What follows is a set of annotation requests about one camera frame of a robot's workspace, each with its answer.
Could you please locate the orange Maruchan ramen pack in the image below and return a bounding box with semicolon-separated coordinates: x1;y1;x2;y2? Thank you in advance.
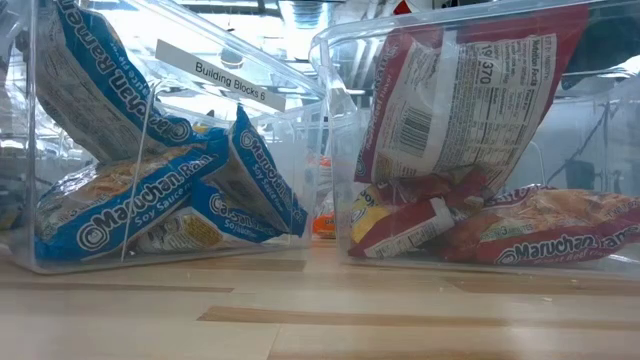
310;210;337;240

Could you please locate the silver ventilation duct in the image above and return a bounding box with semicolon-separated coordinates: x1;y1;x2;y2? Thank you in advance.
289;0;329;31

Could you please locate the white Building Blocks label strip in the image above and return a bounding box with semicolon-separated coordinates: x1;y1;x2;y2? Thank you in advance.
154;38;287;113

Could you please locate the clear plastic bin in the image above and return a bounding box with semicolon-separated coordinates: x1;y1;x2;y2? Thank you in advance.
308;0;640;279

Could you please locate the clear bin with text label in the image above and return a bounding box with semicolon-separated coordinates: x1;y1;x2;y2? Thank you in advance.
0;0;326;275

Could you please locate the blue Maruchan ramen pack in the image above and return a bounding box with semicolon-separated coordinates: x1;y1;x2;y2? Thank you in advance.
202;103;310;239
33;134;234;262
33;0;204;164
132;179;286;255

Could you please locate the red Maruchan ramen pack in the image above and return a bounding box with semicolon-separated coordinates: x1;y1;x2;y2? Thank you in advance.
434;183;640;267
389;166;494;216
348;182;457;260
353;4;591;194

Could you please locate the black stand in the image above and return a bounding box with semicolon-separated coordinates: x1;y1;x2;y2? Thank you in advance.
547;102;624;194

